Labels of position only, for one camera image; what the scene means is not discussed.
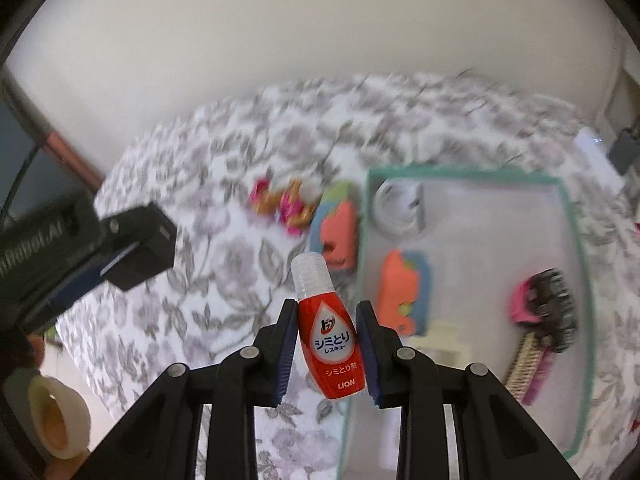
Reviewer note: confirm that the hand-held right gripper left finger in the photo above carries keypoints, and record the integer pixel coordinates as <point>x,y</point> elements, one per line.
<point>286,350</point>

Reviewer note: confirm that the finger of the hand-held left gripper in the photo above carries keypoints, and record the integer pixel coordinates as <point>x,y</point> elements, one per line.
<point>114,232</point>
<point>95,272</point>

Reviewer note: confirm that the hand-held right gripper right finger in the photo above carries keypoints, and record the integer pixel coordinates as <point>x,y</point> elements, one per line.
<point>367,355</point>

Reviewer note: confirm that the red stain remover bottle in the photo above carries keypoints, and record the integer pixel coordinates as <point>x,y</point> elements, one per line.
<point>330,340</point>

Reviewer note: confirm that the black box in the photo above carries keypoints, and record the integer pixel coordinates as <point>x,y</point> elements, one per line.
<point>155,245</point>

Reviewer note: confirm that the small coral carrot toy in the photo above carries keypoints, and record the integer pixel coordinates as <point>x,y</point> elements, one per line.
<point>395,285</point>

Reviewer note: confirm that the beige clip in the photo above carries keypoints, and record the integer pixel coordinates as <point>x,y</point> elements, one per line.
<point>442,335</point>

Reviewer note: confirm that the teal rimmed white tray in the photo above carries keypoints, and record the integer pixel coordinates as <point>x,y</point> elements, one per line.
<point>475,240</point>

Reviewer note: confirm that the magenta comb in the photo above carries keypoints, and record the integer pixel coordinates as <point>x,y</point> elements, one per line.
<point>537,385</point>

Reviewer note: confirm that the black packet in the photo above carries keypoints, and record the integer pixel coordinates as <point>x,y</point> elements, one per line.
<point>552,305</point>

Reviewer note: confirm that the floral bedsheet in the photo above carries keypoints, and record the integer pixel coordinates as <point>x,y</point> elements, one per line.
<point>200,185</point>

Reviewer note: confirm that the large coral carrot toy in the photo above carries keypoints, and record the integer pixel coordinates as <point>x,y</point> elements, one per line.
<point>340,235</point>

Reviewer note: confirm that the white power strip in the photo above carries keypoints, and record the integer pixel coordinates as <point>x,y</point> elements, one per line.
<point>590,142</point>

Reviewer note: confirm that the black power adapter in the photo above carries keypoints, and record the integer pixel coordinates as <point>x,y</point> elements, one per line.
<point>625,152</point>

